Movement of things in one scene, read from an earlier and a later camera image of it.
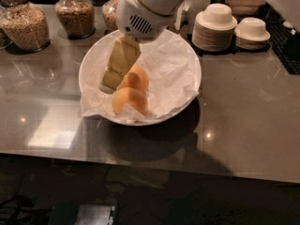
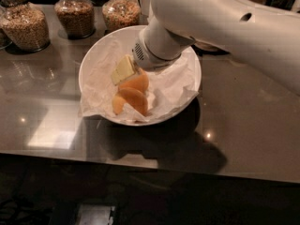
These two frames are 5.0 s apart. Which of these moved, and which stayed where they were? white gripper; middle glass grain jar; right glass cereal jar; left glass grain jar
Moved: white gripper
Stayed: right glass cereal jar; middle glass grain jar; left glass grain jar
